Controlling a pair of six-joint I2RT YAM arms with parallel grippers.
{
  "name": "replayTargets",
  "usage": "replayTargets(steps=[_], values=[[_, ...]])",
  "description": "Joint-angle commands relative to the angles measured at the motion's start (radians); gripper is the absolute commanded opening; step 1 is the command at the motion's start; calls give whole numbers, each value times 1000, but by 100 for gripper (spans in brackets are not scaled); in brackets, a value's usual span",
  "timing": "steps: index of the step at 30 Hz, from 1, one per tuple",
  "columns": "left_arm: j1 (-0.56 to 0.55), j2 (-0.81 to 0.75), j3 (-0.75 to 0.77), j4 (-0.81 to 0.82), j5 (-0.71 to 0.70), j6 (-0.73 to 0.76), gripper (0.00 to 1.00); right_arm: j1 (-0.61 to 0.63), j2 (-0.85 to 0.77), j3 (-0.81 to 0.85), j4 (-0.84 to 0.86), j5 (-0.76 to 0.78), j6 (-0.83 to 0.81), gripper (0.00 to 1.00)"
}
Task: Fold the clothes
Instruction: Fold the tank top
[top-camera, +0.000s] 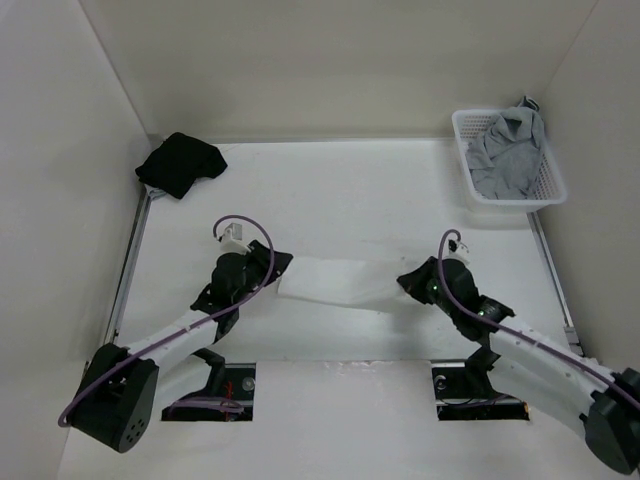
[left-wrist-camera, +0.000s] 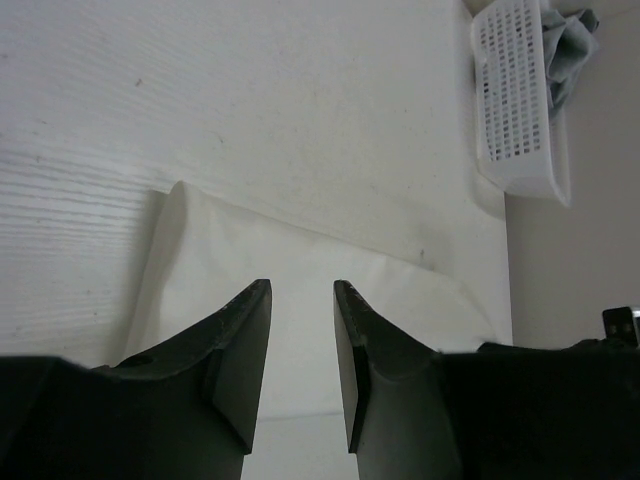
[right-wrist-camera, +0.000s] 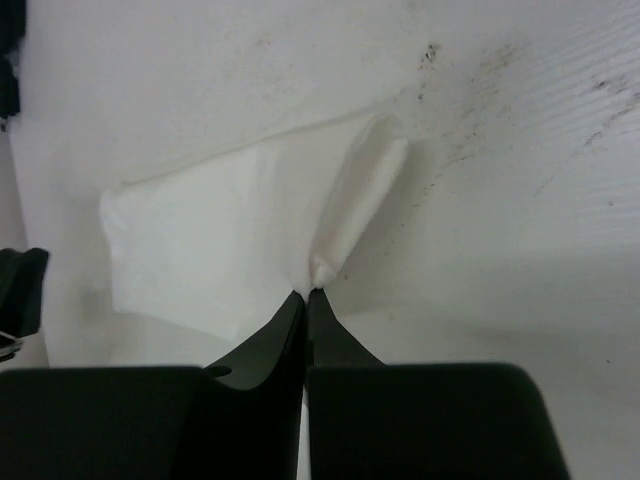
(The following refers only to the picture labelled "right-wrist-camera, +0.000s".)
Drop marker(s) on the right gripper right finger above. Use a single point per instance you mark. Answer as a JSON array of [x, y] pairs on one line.
[[371, 420]]

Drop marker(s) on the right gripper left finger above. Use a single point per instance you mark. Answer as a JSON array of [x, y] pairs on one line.
[[238, 418]]

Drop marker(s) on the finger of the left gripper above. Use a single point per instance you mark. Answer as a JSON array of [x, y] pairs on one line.
[[22, 279]]

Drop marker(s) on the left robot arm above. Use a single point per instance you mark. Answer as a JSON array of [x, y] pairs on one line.
[[13, 32]]

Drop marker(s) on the white tank top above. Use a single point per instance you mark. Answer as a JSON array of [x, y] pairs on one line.
[[218, 245]]

